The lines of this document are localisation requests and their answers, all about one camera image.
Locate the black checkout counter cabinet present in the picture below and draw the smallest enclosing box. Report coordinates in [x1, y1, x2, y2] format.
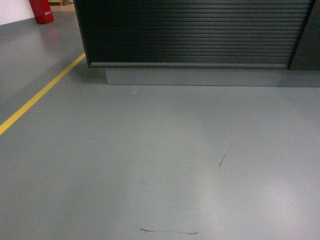
[74, 0, 320, 87]

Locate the red fire extinguisher box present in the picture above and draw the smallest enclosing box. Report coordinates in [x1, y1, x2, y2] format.
[29, 0, 54, 24]

